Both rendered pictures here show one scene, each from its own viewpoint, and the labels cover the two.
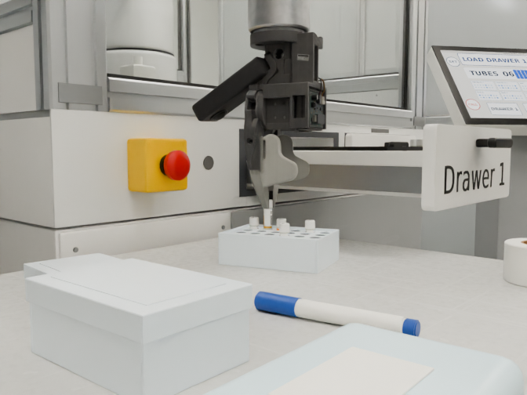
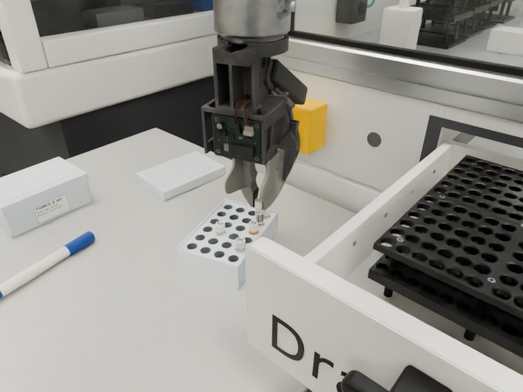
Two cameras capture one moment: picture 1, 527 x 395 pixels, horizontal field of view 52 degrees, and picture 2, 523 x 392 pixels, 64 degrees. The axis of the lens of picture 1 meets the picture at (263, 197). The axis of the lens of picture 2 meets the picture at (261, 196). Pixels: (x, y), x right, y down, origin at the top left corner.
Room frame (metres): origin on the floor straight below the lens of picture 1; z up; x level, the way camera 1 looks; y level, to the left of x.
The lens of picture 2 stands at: (0.69, -0.45, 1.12)
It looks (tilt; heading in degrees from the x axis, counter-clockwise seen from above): 32 degrees down; 90
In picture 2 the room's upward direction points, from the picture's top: straight up
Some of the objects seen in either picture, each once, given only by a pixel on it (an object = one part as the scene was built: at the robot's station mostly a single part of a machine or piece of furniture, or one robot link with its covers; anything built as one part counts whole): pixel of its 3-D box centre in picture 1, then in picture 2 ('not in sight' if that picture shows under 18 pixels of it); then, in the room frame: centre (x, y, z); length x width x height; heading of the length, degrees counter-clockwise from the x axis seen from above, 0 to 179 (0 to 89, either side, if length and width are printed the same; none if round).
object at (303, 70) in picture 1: (284, 85); (250, 96); (0.68, -0.03, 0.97); 0.09 x 0.08 x 0.12; 66
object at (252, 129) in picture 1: (257, 133); not in sight; (0.67, 0.01, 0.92); 0.05 x 0.02 x 0.09; 156
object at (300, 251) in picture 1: (279, 246); (230, 239); (0.65, -0.02, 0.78); 0.12 x 0.08 x 0.04; 66
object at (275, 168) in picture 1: (275, 172); (238, 179); (0.66, -0.01, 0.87); 0.06 x 0.03 x 0.09; 66
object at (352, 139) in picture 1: (383, 158); not in sight; (1.24, -0.27, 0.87); 0.29 x 0.02 x 0.11; 138
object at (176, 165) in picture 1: (174, 164); not in sight; (0.72, 0.12, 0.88); 0.04 x 0.03 x 0.04; 138
